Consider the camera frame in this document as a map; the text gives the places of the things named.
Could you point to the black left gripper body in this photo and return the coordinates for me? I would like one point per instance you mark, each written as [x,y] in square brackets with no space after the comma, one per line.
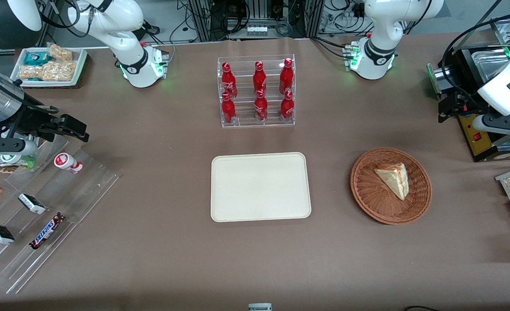
[459,103]

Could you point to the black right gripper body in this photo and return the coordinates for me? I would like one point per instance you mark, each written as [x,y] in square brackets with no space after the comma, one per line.
[31,120]

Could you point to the triangular sandwich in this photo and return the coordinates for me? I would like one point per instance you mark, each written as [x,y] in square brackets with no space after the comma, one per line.
[395,181]

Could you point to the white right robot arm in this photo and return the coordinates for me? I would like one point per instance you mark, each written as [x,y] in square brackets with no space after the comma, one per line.
[129,52]

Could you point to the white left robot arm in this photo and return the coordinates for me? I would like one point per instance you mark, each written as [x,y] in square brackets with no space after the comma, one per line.
[380,39]

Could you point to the white snack tray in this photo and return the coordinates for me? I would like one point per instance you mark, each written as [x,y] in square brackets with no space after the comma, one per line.
[79,65]

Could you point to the round brown wicker basket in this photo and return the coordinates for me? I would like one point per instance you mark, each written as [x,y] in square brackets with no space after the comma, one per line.
[375,203]

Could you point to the cream rectangular serving tray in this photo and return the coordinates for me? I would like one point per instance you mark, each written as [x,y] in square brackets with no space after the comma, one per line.
[260,186]

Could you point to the green white packaged snack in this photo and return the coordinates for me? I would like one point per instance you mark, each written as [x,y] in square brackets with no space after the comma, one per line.
[19,162]

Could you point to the red white yogurt cup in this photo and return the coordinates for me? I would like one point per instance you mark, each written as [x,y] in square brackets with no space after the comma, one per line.
[68,163]

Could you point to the black appliance with yellow panel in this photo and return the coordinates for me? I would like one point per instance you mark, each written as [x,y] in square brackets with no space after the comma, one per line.
[475,144]

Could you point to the clear rice cracker pack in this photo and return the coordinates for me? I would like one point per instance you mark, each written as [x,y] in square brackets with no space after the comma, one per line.
[60,52]
[59,70]
[30,72]

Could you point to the clear acrylic stepped snack rack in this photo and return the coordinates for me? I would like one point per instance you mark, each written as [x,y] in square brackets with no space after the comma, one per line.
[86,181]

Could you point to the teal snack package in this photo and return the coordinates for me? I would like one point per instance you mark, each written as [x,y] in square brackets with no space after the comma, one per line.
[36,58]

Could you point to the small black white box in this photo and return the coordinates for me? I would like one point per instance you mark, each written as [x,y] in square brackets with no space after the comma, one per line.
[0,233]
[31,203]

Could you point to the brown Snickers bar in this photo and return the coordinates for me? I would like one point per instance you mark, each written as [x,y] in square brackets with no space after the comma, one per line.
[46,230]

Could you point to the red cola bottle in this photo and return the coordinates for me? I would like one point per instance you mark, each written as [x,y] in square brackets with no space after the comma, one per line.
[259,80]
[286,77]
[261,108]
[229,82]
[228,110]
[286,108]

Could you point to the clear acrylic bottle rack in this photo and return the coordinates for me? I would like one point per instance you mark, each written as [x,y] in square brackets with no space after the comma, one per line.
[244,86]

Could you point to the white power strip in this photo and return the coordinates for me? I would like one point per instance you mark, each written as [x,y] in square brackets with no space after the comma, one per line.
[257,30]

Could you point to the small grey labelled device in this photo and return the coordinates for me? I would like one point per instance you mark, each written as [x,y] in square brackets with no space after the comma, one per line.
[260,307]

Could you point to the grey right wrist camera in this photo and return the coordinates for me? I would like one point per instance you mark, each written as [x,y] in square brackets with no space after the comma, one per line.
[17,148]

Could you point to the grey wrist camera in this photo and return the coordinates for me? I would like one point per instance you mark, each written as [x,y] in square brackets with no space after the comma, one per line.
[496,123]
[17,148]

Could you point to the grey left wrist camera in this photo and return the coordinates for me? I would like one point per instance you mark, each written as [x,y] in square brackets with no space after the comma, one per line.
[496,123]

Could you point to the black equipment rack frame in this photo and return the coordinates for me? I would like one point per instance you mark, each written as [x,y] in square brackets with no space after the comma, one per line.
[224,17]

